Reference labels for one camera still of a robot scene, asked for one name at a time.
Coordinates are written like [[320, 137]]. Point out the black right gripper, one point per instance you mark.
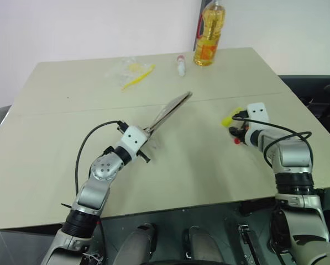
[[242, 132]]

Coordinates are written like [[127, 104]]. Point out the dark rounded grey shape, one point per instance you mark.
[[138, 245], [202, 245]]

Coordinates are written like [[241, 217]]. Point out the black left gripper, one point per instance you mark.
[[145, 156]]

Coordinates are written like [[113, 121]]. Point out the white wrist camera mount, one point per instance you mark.
[[133, 139], [258, 111]]

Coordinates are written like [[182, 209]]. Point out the black office chair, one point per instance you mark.
[[314, 99]]

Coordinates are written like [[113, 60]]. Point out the white tube with red cap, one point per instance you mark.
[[181, 65]]

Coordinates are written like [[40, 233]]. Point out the yellow toothbrush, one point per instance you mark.
[[138, 78]]

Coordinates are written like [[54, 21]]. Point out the clear plastic bag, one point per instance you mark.
[[126, 71]]

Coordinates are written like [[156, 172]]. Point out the black metal rail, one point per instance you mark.
[[250, 243]]

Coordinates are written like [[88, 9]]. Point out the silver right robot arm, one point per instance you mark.
[[292, 157]]

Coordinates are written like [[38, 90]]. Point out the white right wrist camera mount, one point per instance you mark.
[[258, 111]]

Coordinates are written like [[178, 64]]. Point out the yellow highlighter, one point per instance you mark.
[[229, 119]]

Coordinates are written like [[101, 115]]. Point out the yellow cooking oil bottle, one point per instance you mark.
[[209, 36]]

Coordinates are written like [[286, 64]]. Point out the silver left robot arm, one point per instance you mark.
[[97, 190]]

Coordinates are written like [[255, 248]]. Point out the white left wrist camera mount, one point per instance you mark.
[[133, 139]]

